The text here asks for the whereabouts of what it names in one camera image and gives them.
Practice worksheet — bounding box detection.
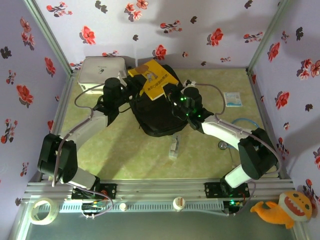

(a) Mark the clear adhesive tape roll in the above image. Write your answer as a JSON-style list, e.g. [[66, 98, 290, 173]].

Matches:
[[29, 197, 59, 225]]

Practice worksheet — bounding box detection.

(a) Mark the aluminium corner post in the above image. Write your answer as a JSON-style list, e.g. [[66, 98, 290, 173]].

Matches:
[[246, 0, 293, 74], [22, 0, 74, 76]]

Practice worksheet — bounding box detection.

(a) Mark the orange plush fish toy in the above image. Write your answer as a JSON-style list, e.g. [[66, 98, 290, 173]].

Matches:
[[250, 190, 313, 230]]

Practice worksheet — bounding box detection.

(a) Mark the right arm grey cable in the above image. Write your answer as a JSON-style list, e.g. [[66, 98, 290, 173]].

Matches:
[[194, 82, 282, 176]]

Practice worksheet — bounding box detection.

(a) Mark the yellow book with orange circle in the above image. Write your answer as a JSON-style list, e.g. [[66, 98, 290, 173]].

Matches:
[[127, 59, 180, 102]]

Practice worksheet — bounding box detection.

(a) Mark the white bottle with printed cap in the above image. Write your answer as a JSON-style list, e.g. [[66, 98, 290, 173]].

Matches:
[[172, 196, 186, 212]]

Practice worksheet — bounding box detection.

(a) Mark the white zip pouch case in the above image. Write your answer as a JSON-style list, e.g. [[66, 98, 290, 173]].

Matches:
[[76, 56, 127, 95]]

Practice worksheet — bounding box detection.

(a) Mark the clear plastic pencil case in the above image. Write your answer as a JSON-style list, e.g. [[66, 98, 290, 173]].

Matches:
[[167, 133, 182, 161]]

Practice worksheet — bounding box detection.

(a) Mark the black fabric backpack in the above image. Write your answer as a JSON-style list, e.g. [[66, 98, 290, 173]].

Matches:
[[96, 64, 214, 138]]

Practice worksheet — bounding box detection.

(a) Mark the white blue tissue packet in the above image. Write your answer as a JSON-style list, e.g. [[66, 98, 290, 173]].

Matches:
[[224, 91, 244, 108]]

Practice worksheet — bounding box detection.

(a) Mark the aluminium frame rail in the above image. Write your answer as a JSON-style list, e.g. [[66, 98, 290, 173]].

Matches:
[[21, 177, 298, 204]]

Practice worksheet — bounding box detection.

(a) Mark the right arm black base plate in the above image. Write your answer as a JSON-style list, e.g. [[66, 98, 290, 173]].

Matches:
[[204, 181, 250, 199]]

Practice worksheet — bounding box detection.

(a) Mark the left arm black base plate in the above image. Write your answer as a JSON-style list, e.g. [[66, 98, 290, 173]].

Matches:
[[71, 183, 118, 200]]

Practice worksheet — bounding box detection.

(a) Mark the slotted grey cable duct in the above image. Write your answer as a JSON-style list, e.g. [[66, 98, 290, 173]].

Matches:
[[58, 201, 225, 214]]

